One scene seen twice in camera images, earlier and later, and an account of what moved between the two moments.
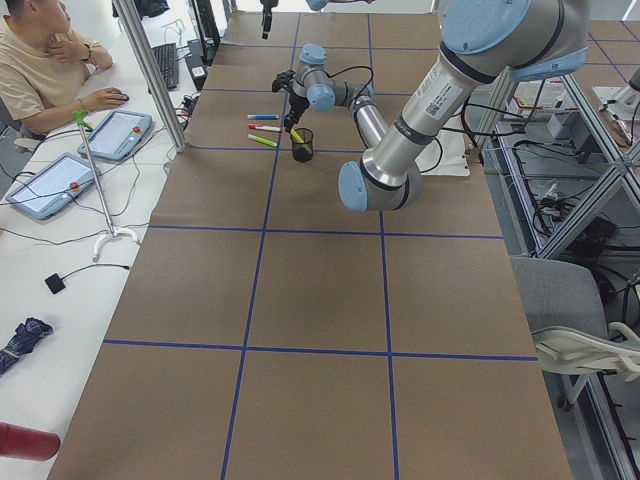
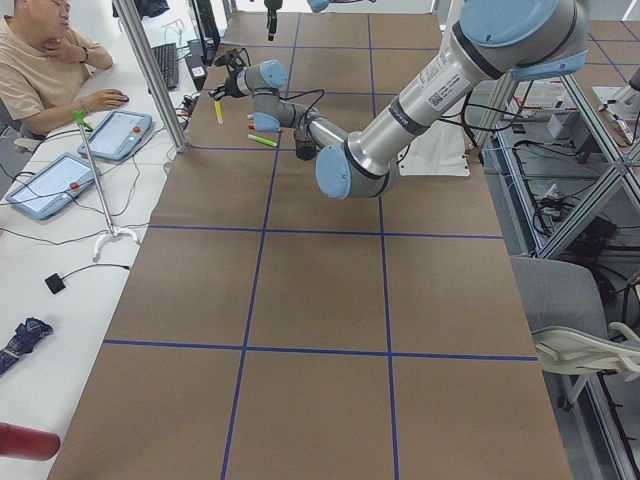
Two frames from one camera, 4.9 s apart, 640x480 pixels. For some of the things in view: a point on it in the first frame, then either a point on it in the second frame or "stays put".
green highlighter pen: (270, 143) stays put
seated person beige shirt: (43, 68) stays put
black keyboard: (167, 59) stays put
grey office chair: (567, 311) stays put
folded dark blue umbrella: (25, 338) stays put
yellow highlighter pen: (296, 135) → (219, 111)
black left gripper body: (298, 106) → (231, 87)
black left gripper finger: (291, 119) → (217, 93)
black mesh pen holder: (303, 151) stays put
